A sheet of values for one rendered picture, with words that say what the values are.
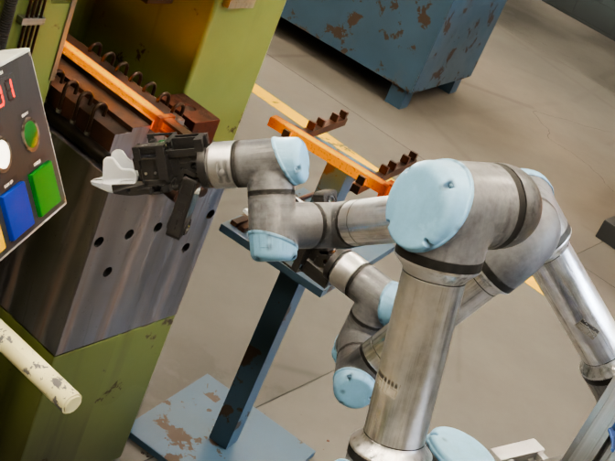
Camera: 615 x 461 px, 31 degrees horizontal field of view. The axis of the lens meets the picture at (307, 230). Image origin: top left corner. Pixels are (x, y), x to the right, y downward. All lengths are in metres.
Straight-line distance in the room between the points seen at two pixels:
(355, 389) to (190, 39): 0.97
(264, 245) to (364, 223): 0.16
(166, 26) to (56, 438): 0.98
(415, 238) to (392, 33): 4.55
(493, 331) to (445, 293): 2.84
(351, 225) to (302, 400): 1.73
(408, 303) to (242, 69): 1.34
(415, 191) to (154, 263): 1.17
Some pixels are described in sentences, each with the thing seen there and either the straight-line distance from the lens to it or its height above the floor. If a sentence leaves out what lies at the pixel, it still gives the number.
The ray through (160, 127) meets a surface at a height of 0.99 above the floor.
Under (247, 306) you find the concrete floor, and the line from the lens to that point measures 3.71.
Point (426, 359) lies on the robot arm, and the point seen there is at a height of 1.21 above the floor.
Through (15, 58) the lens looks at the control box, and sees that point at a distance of 1.86.
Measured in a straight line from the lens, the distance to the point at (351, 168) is 2.48.
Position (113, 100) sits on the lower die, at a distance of 2.33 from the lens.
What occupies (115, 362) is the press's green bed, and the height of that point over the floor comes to 0.38.
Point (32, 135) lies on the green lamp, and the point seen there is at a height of 1.09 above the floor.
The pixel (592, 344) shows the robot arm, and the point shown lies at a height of 1.06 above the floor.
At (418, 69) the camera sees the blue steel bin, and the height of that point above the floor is 0.26.
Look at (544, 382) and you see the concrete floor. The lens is 4.12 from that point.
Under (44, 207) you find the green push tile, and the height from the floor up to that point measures 0.99.
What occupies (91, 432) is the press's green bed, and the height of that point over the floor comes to 0.16.
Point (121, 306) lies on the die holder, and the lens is 2.48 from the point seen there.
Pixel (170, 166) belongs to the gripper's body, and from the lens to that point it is 1.77.
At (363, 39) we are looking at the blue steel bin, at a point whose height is 0.24.
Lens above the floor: 1.93
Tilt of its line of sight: 27 degrees down
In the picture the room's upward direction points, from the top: 23 degrees clockwise
